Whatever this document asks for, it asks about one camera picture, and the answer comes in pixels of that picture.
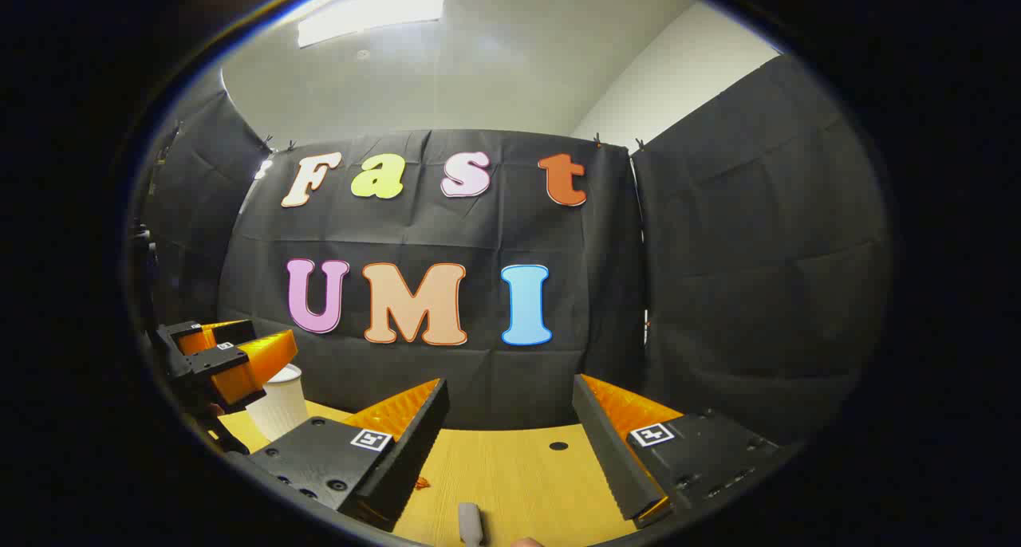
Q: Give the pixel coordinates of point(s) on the white ribbed garbage bin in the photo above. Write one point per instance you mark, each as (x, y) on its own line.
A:
(279, 407)

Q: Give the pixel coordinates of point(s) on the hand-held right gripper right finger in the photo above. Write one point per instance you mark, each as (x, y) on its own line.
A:
(610, 459)

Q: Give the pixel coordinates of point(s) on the ceiling light panel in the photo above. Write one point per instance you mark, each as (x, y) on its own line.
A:
(375, 9)

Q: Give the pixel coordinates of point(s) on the wooden desktop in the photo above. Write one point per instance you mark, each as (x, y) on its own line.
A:
(526, 475)

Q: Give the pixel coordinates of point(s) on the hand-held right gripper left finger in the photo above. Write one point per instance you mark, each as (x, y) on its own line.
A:
(407, 467)

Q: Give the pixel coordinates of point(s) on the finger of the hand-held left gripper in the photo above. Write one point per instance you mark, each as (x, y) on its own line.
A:
(209, 364)
(182, 336)

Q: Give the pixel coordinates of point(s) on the small grey broom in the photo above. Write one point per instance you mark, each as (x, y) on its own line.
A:
(471, 523)

